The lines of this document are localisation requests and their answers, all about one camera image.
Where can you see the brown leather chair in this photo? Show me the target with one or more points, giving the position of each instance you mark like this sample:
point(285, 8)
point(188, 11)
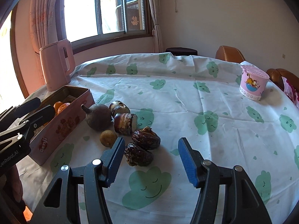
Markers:
point(229, 54)

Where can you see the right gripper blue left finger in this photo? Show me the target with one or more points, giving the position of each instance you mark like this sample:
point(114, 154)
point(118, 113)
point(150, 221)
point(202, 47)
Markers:
point(111, 159)

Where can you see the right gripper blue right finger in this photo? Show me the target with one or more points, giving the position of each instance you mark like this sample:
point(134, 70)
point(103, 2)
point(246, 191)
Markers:
point(191, 160)

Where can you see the brown round mangosteen fruit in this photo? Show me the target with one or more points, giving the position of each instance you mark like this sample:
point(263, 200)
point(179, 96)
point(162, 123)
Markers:
point(98, 116)

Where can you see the brown leather sofa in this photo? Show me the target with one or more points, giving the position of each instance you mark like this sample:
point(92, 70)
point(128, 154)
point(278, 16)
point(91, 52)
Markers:
point(277, 74)

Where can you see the person's left hand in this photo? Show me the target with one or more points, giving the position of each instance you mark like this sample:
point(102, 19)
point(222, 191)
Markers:
point(12, 203)

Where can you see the pink electric kettle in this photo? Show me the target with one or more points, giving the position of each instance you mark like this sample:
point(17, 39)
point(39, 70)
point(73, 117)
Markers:
point(57, 62)

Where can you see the small smooth orange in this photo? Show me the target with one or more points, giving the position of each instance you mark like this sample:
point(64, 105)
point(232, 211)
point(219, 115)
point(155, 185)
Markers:
point(57, 105)

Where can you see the pink left curtain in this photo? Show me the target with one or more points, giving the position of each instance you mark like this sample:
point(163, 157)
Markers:
point(41, 21)

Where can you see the white green cloud tablecloth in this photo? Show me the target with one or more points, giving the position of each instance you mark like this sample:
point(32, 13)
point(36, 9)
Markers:
point(197, 98)

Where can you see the pink floral cushion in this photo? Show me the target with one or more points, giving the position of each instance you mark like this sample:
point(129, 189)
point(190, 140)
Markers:
point(290, 91)

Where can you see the dark round stool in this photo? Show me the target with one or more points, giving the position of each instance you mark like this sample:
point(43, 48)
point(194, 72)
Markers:
point(179, 51)

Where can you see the pink right curtain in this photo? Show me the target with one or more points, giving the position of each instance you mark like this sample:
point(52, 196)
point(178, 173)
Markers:
point(156, 31)

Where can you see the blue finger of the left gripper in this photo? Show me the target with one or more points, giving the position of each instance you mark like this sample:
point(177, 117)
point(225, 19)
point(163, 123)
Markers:
point(40, 117)
point(11, 114)

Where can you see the pink cartoon cup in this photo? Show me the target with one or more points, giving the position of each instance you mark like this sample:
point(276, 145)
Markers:
point(253, 82)

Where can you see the sugarcane piece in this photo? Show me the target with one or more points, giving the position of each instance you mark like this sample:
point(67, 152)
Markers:
point(118, 107)
point(125, 123)

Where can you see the pink curtain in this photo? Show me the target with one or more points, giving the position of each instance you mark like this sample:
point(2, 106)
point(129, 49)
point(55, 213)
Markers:
point(41, 21)
point(156, 31)

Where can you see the window with brown frame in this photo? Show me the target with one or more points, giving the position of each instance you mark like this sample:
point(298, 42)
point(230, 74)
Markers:
point(90, 23)

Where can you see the small yellow-brown longan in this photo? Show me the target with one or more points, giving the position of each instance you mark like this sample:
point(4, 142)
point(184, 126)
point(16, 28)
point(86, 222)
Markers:
point(108, 138)

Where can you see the large bumpy tangerine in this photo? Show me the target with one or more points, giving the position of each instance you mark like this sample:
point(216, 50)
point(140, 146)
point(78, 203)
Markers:
point(62, 107)

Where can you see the dark wrinkled date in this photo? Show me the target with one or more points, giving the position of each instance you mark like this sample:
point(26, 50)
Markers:
point(146, 138)
point(137, 156)

